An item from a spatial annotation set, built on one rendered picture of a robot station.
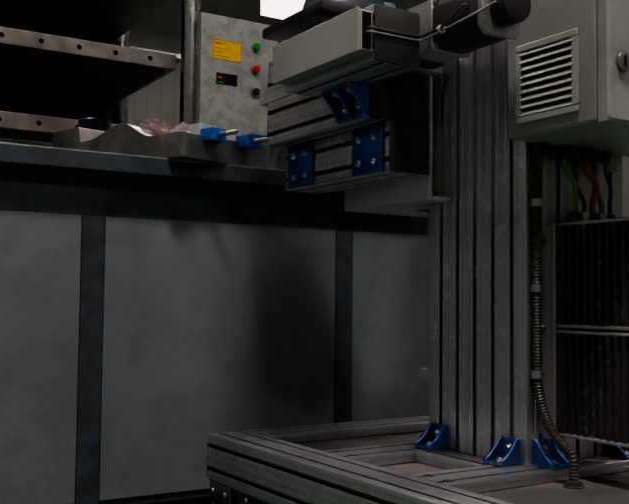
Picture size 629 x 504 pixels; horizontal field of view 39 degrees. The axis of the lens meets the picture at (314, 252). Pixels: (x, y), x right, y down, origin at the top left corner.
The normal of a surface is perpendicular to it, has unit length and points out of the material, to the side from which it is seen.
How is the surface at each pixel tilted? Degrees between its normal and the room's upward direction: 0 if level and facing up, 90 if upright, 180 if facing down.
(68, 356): 90
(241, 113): 90
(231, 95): 90
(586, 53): 90
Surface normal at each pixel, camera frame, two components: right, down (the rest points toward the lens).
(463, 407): -0.84, -0.04
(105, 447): 0.52, -0.04
